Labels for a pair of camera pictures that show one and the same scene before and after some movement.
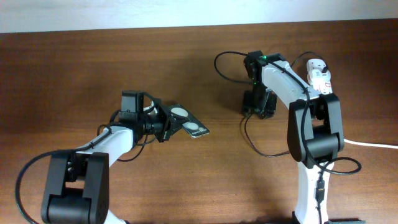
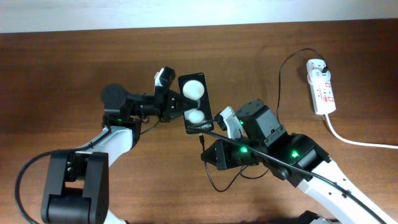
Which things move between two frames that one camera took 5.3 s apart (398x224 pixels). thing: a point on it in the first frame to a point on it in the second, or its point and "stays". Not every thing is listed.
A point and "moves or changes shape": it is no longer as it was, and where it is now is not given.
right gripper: [265, 110] to [226, 160]
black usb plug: [324, 70] stays
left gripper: [170, 123] to [160, 96]
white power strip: [319, 80] stays
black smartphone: [194, 127] moves or changes shape
